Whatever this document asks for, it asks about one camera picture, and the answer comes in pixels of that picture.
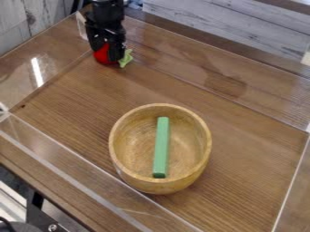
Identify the green rectangular stick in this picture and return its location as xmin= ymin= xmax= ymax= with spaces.
xmin=152 ymin=117 xmax=170 ymax=179

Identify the clear acrylic corner bracket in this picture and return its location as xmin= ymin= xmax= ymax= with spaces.
xmin=75 ymin=11 xmax=88 ymax=42

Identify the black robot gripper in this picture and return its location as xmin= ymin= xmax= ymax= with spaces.
xmin=84 ymin=0 xmax=126 ymax=62

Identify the red plush strawberry toy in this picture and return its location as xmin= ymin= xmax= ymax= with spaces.
xmin=94 ymin=43 xmax=134 ymax=68

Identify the black metal table leg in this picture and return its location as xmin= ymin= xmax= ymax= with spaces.
xmin=25 ymin=191 xmax=70 ymax=232

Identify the clear acrylic tray wall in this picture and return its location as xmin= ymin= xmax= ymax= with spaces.
xmin=0 ymin=12 xmax=310 ymax=232

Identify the oval wooden bowl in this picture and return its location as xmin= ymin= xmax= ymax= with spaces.
xmin=110 ymin=103 xmax=212 ymax=195

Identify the black cable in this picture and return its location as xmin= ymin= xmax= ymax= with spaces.
xmin=0 ymin=216 xmax=21 ymax=232

